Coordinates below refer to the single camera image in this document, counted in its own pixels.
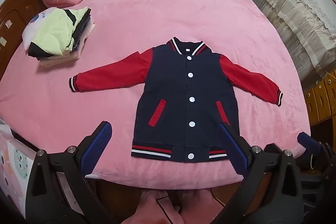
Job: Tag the navy and red baseball jacket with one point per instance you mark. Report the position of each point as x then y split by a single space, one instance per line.
170 82

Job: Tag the cream lace-covered furniture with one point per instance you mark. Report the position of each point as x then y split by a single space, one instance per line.
294 8

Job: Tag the pink fleece bed blanket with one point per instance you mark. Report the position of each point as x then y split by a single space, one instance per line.
183 3

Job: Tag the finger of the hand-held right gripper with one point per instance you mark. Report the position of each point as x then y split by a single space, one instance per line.
305 139

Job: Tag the person's right leg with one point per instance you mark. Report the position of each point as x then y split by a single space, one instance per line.
199 203

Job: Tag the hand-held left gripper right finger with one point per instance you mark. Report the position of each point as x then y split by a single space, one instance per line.
233 150

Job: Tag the printed pastel cloth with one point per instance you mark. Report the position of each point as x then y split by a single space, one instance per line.
13 161

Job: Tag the stack of folded clothes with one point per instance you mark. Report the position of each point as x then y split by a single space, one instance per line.
57 35

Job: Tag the carved wooden headboard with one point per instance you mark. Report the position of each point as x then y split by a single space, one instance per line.
13 16

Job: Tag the wooden drawer cabinet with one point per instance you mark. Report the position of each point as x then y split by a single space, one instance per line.
320 100

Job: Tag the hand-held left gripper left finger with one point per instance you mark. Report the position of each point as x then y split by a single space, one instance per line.
95 146

